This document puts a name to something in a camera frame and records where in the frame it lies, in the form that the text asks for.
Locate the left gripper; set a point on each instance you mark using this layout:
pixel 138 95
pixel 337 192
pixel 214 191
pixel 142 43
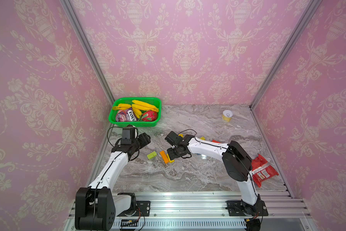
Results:
pixel 144 138

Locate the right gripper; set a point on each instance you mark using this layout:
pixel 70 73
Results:
pixel 168 153

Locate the short yellow block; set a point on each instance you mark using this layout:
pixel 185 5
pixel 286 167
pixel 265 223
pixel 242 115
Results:
pixel 170 160

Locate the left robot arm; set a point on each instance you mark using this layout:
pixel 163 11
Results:
pixel 95 206

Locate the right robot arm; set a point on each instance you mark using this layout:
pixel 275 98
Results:
pixel 237 162

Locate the lime green block left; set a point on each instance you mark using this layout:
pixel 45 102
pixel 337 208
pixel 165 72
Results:
pixel 151 155

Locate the orange block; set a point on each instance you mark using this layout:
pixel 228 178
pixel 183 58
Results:
pixel 164 157

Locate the red dragon fruit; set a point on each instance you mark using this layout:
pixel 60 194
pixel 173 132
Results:
pixel 149 116

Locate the lower yellow banana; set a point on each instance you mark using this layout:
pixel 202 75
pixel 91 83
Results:
pixel 137 112

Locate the purple snack packet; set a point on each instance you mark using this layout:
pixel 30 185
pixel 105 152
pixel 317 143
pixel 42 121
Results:
pixel 126 116

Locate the upper yellow banana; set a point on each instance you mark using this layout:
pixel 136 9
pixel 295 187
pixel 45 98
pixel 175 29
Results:
pixel 144 106

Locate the small yellow banana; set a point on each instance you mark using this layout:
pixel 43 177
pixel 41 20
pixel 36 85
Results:
pixel 121 107

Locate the green plastic basket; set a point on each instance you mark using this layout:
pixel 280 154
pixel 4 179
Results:
pixel 128 100

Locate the yellow white can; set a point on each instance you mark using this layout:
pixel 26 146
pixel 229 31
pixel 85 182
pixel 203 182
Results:
pixel 227 115

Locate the red snack bag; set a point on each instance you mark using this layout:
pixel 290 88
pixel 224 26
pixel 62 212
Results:
pixel 262 170

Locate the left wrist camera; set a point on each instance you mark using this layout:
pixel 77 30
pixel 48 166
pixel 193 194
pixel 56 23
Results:
pixel 129 134

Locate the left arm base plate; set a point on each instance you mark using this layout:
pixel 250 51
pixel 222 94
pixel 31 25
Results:
pixel 141 206

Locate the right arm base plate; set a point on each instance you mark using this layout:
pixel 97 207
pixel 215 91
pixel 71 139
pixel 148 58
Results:
pixel 233 208

